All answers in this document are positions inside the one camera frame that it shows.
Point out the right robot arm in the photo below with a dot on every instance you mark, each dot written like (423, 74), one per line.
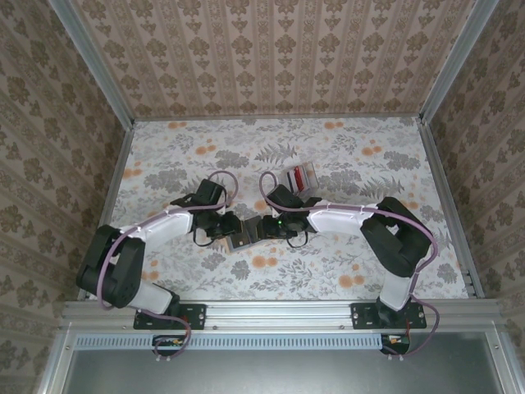
(393, 242)

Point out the aluminium frame side rail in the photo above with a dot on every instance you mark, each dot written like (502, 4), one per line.
(108, 197)
(455, 213)

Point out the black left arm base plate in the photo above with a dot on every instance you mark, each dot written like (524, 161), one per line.
(197, 316)

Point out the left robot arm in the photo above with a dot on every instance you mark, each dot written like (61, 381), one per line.
(119, 271)

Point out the floral patterned table cover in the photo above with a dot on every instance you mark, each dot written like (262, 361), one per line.
(311, 271)

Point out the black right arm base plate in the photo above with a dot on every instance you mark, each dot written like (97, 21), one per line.
(365, 316)

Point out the grey sheet metal panel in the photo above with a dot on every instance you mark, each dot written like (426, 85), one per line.
(279, 373)

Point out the aluminium frame post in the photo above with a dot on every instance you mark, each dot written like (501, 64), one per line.
(459, 61)
(94, 65)

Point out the red white small box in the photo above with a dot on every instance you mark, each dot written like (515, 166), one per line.
(301, 178)

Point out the small black circuit board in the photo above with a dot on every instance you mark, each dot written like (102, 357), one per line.
(395, 344)
(169, 344)

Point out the beige card holder wallet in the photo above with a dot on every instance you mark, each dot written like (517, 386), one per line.
(242, 242)

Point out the aluminium frame cross rail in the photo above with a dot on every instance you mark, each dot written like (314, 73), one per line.
(279, 314)

